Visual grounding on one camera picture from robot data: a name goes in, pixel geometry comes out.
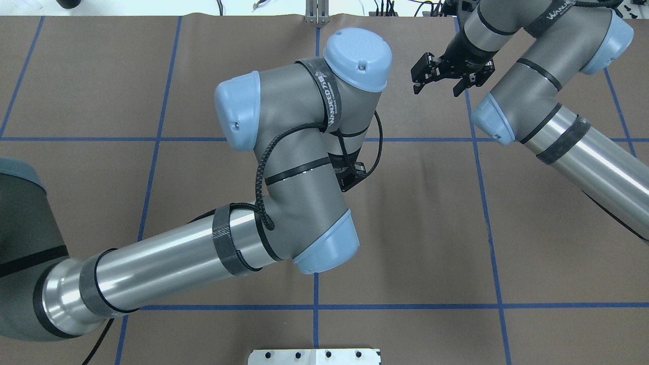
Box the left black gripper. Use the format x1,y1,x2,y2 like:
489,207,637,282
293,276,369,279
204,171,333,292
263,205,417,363
327,129,367,192

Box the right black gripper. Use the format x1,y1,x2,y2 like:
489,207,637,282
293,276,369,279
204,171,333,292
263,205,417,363
439,30,496,86

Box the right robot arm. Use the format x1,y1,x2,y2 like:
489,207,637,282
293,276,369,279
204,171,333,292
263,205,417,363
439,1,648,241

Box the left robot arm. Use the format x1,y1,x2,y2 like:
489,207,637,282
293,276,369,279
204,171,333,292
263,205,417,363
2,27,392,342

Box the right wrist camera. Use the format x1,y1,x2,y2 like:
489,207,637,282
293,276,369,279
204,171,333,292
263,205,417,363
410,52,441,95

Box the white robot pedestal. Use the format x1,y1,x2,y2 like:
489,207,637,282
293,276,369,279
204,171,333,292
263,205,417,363
247,348,382,364

